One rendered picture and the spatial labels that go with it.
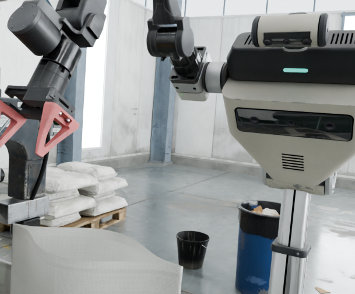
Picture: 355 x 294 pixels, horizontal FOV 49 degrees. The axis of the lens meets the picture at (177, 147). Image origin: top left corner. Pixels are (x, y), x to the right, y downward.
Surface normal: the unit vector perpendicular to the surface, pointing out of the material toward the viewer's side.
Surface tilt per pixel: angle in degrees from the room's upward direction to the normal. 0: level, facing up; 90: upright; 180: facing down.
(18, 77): 90
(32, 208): 90
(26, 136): 90
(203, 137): 90
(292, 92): 40
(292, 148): 130
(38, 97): 60
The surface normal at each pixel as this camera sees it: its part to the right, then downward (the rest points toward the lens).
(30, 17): -0.35, -0.45
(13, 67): 0.89, 0.11
